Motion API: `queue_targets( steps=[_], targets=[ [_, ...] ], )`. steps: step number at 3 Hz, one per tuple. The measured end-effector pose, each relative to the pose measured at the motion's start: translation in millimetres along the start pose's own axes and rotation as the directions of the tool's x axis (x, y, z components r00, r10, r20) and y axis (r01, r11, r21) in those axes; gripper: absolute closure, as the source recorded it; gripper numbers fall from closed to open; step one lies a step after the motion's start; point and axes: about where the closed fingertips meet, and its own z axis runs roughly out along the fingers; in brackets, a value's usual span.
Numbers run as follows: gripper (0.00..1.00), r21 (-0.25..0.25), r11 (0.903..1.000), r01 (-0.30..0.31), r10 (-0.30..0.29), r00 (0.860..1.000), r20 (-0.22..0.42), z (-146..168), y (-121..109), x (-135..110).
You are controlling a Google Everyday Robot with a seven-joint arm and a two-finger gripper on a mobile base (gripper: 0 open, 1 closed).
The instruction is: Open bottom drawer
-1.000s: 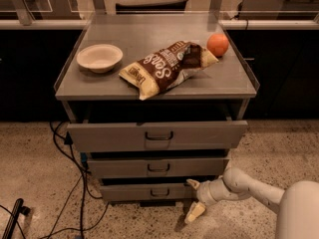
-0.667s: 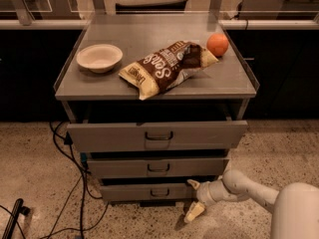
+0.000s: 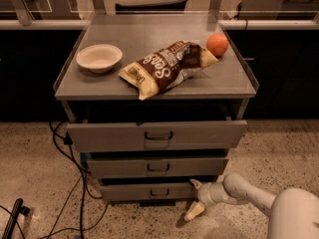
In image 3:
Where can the grey middle drawer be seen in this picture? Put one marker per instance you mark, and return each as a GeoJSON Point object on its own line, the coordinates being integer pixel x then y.
{"type": "Point", "coordinates": [157, 167]}

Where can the black stand leg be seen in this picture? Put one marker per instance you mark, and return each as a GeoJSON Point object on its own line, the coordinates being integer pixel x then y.
{"type": "Point", "coordinates": [18, 209]}

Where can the white paper bowl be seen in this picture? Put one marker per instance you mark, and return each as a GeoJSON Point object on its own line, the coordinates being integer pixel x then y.
{"type": "Point", "coordinates": [99, 58]}

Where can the black chair back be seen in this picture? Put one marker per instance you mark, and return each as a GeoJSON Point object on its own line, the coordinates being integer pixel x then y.
{"type": "Point", "coordinates": [176, 6]}

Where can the grey top drawer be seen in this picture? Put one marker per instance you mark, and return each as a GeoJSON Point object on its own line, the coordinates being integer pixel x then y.
{"type": "Point", "coordinates": [173, 135]}

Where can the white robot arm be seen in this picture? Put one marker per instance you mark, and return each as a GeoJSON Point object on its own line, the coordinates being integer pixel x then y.
{"type": "Point", "coordinates": [293, 213]}

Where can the grey bottom drawer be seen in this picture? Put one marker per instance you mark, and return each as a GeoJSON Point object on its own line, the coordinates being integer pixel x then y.
{"type": "Point", "coordinates": [145, 192]}

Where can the grey drawer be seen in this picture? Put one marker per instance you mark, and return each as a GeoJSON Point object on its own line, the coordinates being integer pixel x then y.
{"type": "Point", "coordinates": [145, 192]}
{"type": "Point", "coordinates": [157, 167]}
{"type": "Point", "coordinates": [173, 135]}

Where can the white counter rail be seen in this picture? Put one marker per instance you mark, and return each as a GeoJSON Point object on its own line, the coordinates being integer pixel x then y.
{"type": "Point", "coordinates": [225, 24]}

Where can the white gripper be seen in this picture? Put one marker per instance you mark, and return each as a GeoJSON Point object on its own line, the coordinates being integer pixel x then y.
{"type": "Point", "coordinates": [204, 194]}

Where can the orange fruit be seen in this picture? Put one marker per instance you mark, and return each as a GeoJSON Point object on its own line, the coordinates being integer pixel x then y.
{"type": "Point", "coordinates": [217, 44]}

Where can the brown yellow chip bag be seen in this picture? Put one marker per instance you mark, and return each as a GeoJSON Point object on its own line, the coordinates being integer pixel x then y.
{"type": "Point", "coordinates": [166, 68]}

